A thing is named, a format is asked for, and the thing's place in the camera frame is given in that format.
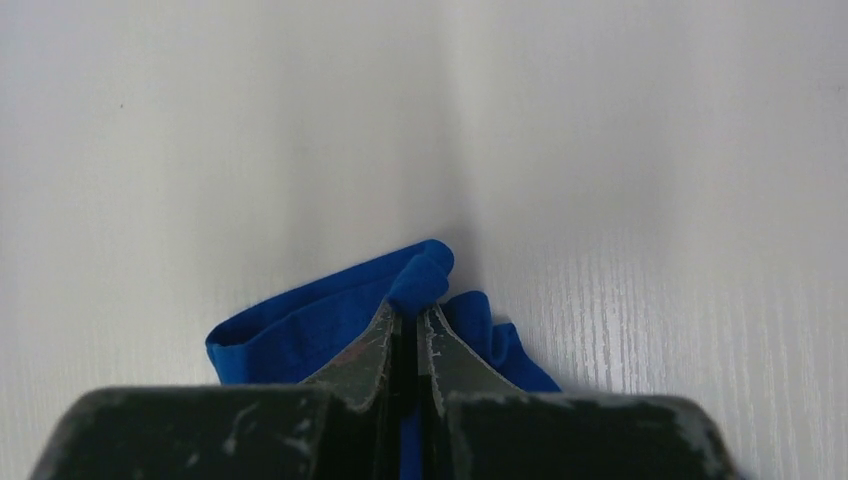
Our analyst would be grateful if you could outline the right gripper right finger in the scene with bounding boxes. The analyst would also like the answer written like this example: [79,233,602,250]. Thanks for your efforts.
[417,305,741,479]

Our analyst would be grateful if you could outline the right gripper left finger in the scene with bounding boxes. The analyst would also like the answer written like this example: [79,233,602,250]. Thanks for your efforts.
[32,304,402,479]

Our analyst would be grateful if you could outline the blue printed t shirt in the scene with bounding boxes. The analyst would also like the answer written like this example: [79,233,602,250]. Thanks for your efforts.
[205,239,563,480]

